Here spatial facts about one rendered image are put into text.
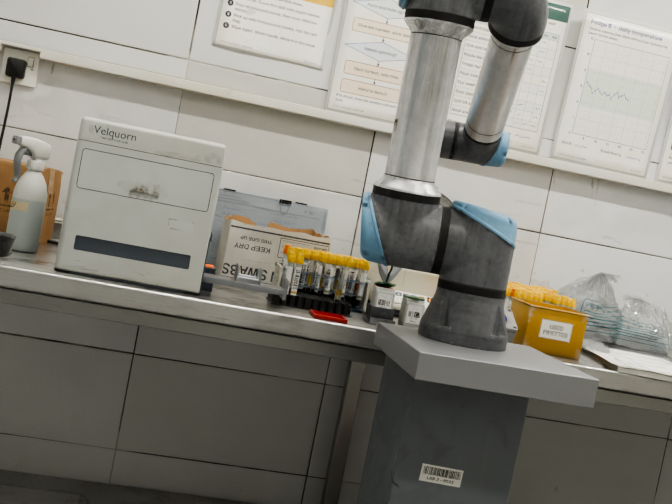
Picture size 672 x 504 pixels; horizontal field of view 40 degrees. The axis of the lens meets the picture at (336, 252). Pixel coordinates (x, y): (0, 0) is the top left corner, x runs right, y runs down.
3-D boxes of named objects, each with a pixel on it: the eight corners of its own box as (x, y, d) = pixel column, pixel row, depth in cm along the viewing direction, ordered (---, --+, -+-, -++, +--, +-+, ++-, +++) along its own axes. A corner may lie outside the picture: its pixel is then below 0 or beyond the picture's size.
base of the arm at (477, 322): (513, 356, 149) (525, 296, 148) (422, 339, 148) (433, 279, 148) (496, 342, 164) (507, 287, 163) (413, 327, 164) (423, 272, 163)
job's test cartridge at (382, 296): (371, 316, 190) (377, 286, 190) (367, 313, 195) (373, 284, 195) (390, 319, 191) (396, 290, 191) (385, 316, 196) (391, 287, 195)
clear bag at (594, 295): (566, 339, 238) (581, 269, 237) (521, 325, 252) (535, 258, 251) (633, 347, 251) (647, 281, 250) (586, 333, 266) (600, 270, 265)
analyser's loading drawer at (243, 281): (183, 282, 179) (188, 256, 179) (183, 278, 186) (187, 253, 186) (285, 300, 183) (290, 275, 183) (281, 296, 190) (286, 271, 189)
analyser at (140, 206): (52, 271, 174) (80, 114, 172) (69, 257, 201) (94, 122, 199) (213, 299, 179) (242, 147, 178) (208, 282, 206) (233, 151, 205)
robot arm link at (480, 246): (512, 293, 149) (528, 212, 149) (431, 278, 150) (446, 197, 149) (502, 287, 161) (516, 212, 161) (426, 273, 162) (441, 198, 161)
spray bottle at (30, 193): (-9, 248, 190) (12, 133, 188) (0, 245, 199) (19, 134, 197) (32, 255, 191) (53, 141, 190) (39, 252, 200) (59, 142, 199)
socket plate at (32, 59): (-2, 80, 228) (4, 45, 228) (-1, 81, 230) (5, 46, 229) (34, 88, 230) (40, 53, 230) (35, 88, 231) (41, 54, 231)
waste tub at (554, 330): (521, 350, 194) (530, 304, 194) (502, 339, 208) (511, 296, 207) (580, 361, 196) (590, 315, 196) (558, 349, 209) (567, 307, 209)
